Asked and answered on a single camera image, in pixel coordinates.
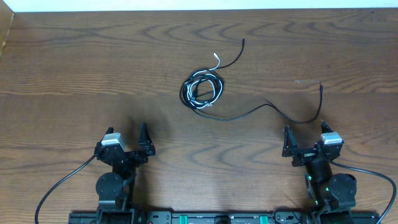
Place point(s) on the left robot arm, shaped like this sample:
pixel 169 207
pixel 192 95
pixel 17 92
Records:
pixel 115 189

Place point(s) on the clear tape strip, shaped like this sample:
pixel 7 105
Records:
pixel 309 81

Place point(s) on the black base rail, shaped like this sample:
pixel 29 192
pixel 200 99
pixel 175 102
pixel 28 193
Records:
pixel 165 217

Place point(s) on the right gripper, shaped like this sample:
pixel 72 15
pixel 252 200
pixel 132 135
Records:
pixel 291 147

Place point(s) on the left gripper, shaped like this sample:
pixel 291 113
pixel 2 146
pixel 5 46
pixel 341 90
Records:
pixel 147 147

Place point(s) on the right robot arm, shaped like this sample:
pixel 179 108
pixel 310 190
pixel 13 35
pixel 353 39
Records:
pixel 334 194

